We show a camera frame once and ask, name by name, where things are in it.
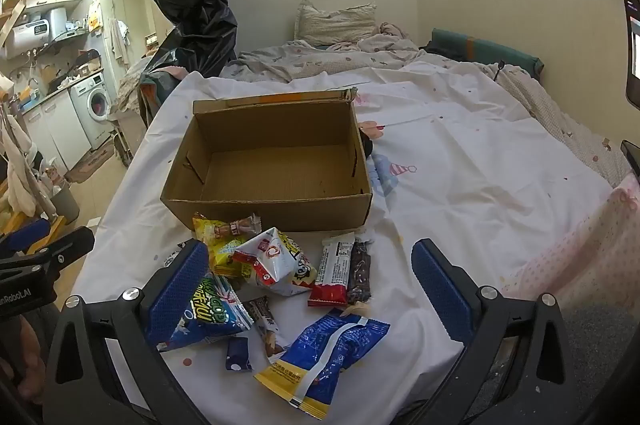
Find person's left hand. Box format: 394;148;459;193
15;317;47;403

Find phone screen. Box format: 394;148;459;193
622;0;640;111

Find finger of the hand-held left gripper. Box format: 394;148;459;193
20;226;96;280
0;218;52;259

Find pink dotted blanket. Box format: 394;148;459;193
500;175;640;321

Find patterned pillow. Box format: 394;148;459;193
294;0;378;46

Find blue green snack packet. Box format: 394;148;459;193
145;272;255;352

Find brown floor mat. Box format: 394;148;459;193
65;148;116;185

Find grey patterned quilt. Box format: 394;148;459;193
222;22;426;81

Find brown cardboard box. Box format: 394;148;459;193
160;88;374;233

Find pile of clothes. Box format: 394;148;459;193
112;55;181;126

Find hanging white clothes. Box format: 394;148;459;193
0;112;56;218

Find wooden staircase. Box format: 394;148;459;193
0;0;38;48

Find small dark blue packet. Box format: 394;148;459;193
225;336;252;372

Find hanging white towel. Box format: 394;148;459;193
110;19;130;65

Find range hood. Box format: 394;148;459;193
47;6;88;43

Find small brown candy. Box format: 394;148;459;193
214;214;262;240

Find small white snack packet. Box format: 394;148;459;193
162;241;193;270

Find white washing machine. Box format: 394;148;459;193
69;72;115;151

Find dark brown snack bar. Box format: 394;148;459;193
346;239;373;304

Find white water heater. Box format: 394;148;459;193
11;19;51;58

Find blue yellow snack packet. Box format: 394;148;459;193
254;309;391;421

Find white red triangular snack packet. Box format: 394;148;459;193
232;226;319;297

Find red white snack bar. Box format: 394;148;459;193
307;234;356;307

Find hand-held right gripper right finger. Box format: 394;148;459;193
411;237;576;425

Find green mat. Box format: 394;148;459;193
431;28;545;81

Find white base cabinet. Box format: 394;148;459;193
22;92;93;173

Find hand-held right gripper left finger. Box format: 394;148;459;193
42;239;211;425

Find brown white snack packet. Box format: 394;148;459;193
243;296;291;358

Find white printed bed sheet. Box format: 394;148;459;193
70;60;621;425

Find beige dotted quilt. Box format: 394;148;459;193
492;62;636;186

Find grey trash bin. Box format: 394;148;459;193
50;182;81;226

